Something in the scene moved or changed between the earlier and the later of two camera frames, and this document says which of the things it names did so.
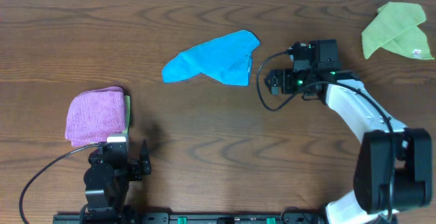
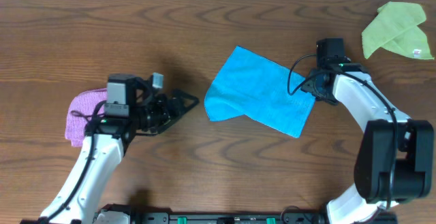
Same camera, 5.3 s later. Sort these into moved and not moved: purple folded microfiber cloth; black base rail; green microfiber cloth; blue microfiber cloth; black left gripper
Moved: blue microfiber cloth; black left gripper
Not moved: green microfiber cloth; black base rail; purple folded microfiber cloth
